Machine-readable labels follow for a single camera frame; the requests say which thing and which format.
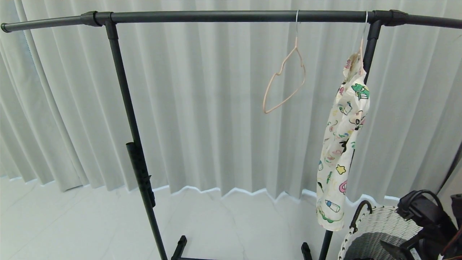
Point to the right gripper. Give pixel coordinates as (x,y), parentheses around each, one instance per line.
(427,249)

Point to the cream printed garment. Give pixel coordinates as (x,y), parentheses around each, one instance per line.
(339,144)

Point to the pink clothes hanger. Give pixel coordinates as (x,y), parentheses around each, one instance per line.
(361,50)
(296,41)

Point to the white laundry basket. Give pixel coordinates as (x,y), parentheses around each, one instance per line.
(379,224)

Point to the black clothes rack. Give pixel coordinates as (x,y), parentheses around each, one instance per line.
(216,16)

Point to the white curtain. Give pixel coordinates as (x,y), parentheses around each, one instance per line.
(216,108)

